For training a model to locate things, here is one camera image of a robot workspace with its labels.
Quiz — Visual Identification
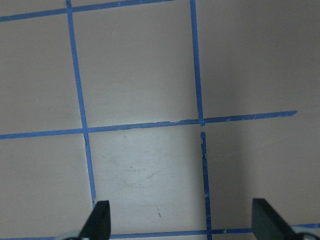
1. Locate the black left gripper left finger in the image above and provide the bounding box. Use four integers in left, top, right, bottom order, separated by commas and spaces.
78, 200, 111, 240

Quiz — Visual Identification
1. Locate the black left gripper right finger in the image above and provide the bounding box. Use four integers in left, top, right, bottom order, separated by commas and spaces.
251, 198, 297, 240

